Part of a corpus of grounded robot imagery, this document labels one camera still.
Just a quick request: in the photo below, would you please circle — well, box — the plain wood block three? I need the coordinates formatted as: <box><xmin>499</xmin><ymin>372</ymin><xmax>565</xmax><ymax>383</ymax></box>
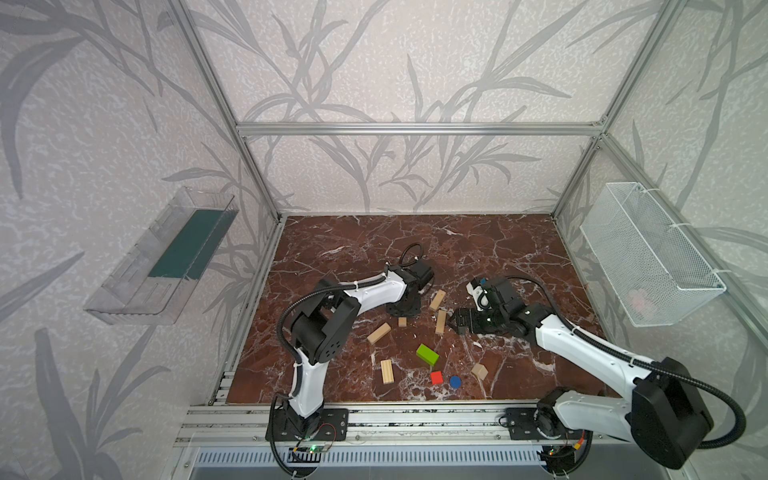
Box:
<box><xmin>435</xmin><ymin>309</ymin><xmax>447</xmax><ymax>335</ymax></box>

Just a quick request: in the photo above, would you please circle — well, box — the plain wood block one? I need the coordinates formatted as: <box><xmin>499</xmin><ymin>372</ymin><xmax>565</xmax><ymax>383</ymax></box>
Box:
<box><xmin>429</xmin><ymin>290</ymin><xmax>446</xmax><ymax>311</ymax></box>

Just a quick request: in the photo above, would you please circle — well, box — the green block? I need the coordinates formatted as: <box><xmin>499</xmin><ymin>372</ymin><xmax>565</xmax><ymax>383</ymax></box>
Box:
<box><xmin>416</xmin><ymin>344</ymin><xmax>439</xmax><ymax>367</ymax></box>

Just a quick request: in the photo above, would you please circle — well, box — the plain wood block four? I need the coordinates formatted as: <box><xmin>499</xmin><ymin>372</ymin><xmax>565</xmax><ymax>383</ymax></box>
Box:
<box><xmin>367</xmin><ymin>323</ymin><xmax>391</xmax><ymax>345</ymax></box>

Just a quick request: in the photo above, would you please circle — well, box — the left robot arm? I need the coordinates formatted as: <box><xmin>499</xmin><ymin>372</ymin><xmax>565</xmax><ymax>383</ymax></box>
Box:
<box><xmin>276</xmin><ymin>258</ymin><xmax>434</xmax><ymax>426</ymax></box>

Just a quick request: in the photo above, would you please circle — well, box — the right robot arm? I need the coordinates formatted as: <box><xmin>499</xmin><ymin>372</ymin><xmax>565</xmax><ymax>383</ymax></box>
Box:
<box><xmin>447</xmin><ymin>275</ymin><xmax>747</xmax><ymax>469</ymax></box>

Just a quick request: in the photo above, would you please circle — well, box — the wide striped wood block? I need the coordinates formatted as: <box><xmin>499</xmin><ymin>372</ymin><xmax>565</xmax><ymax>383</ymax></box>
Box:
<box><xmin>380</xmin><ymin>359</ymin><xmax>395</xmax><ymax>385</ymax></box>

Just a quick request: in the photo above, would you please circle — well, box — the small wood cube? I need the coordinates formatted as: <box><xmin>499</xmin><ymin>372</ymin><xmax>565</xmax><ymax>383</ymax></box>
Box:
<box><xmin>471</xmin><ymin>363</ymin><xmax>488</xmax><ymax>382</ymax></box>

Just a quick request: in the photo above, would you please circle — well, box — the red cube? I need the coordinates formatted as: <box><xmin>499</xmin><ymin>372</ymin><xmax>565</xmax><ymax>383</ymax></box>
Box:
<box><xmin>430</xmin><ymin>371</ymin><xmax>444</xmax><ymax>385</ymax></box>

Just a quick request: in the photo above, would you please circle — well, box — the pink object in basket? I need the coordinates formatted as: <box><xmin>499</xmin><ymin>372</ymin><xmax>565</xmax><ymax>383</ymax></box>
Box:
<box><xmin>627</xmin><ymin>289</ymin><xmax>656</xmax><ymax>316</ymax></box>

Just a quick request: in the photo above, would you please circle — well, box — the clear plastic bin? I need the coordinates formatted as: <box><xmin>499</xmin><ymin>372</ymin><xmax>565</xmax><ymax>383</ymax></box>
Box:
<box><xmin>84</xmin><ymin>187</ymin><xmax>239</xmax><ymax>326</ymax></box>

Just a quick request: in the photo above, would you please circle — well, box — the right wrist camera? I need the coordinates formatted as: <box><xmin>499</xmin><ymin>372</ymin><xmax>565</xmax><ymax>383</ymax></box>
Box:
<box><xmin>466</xmin><ymin>277</ymin><xmax>489</xmax><ymax>311</ymax></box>

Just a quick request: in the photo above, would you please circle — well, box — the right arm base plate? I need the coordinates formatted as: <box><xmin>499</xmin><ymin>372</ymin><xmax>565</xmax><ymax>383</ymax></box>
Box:
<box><xmin>497</xmin><ymin>407</ymin><xmax>584</xmax><ymax>443</ymax></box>

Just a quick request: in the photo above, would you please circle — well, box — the white wire basket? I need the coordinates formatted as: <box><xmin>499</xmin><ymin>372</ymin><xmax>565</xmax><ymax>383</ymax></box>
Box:
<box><xmin>580</xmin><ymin>182</ymin><xmax>727</xmax><ymax>328</ymax></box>

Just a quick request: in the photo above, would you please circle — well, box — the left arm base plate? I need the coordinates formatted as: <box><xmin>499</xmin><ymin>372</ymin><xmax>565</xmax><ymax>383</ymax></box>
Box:
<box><xmin>265</xmin><ymin>407</ymin><xmax>350</xmax><ymax>442</ymax></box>

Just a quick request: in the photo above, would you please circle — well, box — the aluminium frame crossbar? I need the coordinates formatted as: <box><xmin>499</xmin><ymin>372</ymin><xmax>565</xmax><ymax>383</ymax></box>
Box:
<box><xmin>236</xmin><ymin>122</ymin><xmax>602</xmax><ymax>137</ymax></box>

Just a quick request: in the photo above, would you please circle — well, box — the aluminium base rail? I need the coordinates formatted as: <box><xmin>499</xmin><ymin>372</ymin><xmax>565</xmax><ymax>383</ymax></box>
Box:
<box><xmin>173</xmin><ymin>401</ymin><xmax>679</xmax><ymax>448</ymax></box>

